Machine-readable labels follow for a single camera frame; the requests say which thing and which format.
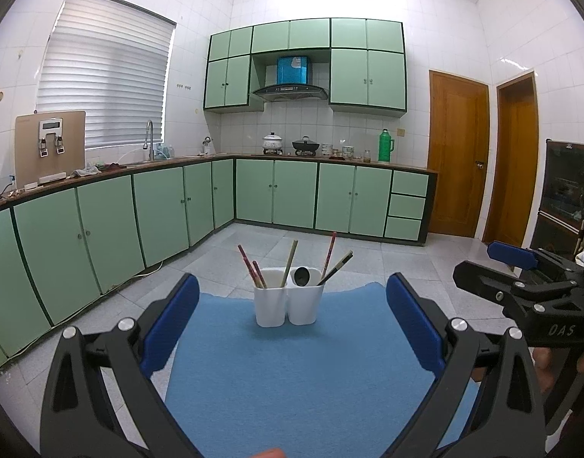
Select black range hood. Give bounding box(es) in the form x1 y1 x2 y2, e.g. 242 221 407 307
252 83 330 103

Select blue hood chimney cover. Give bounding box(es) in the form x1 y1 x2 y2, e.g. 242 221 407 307
277 55 312 87

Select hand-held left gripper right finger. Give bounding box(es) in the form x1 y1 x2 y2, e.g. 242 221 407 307
386 272 546 458

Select green wall cabinets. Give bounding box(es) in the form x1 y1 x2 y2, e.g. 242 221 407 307
203 18 408 114

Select green thermos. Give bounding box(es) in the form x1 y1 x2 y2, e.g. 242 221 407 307
378 129 396 163

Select brown water purifier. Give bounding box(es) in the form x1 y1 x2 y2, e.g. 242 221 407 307
14 111 87 187

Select black chopstick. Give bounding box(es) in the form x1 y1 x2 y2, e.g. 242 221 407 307
317 250 354 286

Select green base cabinets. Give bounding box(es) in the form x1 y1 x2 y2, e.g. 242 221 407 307
0 157 438 373

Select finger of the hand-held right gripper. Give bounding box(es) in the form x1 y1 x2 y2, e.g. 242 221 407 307
486 241 543 273
453 260 583 318

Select white utensil holder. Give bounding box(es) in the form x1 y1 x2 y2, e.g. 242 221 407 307
253 264 326 328

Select plain wooden door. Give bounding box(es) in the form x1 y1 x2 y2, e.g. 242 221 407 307
483 71 541 249

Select dark kitchen countertop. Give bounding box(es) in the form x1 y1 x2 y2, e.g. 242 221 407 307
0 153 438 215

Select wooden door with handle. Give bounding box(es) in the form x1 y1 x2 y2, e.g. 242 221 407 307
426 69 490 239

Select black wok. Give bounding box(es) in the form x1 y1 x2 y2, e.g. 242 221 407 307
292 136 320 156

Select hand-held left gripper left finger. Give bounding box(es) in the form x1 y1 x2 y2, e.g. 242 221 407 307
40 273 202 458

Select blue felt mat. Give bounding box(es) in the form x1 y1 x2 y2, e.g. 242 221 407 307
164 281 481 458

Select wooden chopstick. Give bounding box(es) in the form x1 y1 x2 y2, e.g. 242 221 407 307
281 239 299 288

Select person's right hand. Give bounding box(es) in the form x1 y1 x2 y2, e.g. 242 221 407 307
533 346 584 389

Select white window blind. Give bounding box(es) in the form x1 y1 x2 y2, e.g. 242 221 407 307
37 0 177 150

